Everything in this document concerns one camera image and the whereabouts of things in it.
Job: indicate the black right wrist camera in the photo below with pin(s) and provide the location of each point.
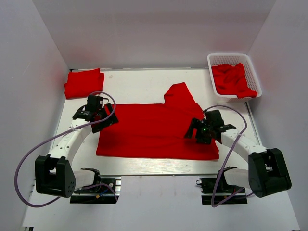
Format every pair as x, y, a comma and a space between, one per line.
214, 118

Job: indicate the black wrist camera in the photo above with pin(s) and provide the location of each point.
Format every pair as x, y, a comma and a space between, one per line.
214, 118
94, 103

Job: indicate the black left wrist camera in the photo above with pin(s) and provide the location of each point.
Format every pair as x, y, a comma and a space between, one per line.
94, 103

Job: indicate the red t-shirt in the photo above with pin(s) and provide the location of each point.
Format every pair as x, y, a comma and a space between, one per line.
156, 130
81, 84

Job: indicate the white plastic basket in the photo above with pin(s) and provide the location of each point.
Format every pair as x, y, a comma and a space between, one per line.
215, 59

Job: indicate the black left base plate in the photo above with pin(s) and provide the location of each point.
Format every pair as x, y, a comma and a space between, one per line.
100, 194

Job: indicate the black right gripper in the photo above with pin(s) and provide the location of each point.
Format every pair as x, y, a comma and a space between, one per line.
194, 128

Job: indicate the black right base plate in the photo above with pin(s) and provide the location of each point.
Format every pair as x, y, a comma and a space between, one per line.
222, 192

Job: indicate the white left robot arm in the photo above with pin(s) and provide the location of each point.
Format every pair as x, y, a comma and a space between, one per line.
53, 172

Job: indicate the red t-shirts in basket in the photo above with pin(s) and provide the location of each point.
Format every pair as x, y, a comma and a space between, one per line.
230, 80

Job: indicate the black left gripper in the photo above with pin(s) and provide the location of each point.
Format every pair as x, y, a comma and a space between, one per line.
106, 119

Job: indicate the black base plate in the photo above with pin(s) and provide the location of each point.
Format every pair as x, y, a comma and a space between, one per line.
222, 192
100, 194

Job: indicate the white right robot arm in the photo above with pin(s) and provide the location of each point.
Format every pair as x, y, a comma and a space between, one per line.
267, 172

